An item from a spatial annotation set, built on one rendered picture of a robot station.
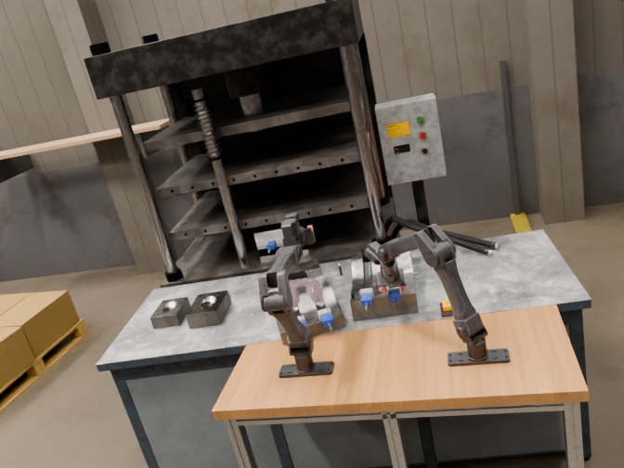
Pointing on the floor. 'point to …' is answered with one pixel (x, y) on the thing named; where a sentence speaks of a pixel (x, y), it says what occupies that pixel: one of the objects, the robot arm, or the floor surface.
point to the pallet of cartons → (34, 336)
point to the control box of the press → (411, 145)
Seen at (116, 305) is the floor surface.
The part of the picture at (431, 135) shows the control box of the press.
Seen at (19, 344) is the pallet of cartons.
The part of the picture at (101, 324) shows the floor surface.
